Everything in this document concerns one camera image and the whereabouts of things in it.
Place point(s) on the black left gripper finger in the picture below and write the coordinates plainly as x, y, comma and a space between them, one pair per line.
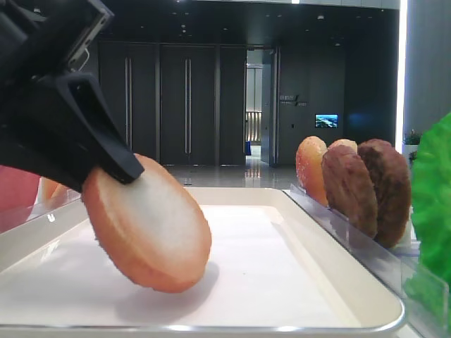
32, 139

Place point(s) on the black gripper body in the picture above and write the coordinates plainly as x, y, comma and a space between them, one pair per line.
41, 78

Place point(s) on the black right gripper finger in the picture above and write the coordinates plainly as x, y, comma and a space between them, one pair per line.
90, 127

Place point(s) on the bun bottom slice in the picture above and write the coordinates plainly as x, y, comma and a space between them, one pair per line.
152, 229

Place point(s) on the orange cheese slice upright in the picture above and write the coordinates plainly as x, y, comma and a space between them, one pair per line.
50, 188

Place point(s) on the red tomato slice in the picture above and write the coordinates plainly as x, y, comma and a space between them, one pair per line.
18, 193

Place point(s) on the orange cheese slice leaning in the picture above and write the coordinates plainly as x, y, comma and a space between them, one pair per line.
61, 190

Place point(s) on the brown meat patty front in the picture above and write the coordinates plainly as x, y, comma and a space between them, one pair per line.
349, 188

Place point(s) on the brown meat patty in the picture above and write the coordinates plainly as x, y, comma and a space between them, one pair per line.
349, 188
389, 173

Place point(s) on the brown meat patty rear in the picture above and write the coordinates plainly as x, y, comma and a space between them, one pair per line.
389, 173

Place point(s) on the green lettuce leaf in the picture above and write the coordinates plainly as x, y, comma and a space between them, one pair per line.
431, 220

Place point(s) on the clear acrylic rack left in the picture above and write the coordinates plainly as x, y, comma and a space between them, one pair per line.
42, 207

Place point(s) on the clear acrylic rack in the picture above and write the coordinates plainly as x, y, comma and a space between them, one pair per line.
366, 246
42, 207

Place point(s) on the dark double door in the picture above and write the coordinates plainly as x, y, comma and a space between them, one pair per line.
178, 104

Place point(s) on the sesame bun top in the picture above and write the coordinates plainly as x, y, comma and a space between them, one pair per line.
308, 161

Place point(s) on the white rectangular tray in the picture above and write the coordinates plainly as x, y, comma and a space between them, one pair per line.
273, 272

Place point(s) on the tan bun slice behind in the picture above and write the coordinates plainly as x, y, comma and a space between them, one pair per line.
344, 142

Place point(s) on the potted green plant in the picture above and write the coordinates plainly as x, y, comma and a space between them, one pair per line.
410, 145

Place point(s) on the clear acrylic rack right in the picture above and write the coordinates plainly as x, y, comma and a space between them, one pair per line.
366, 246

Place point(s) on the wall display screen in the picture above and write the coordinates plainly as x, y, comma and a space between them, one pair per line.
326, 121

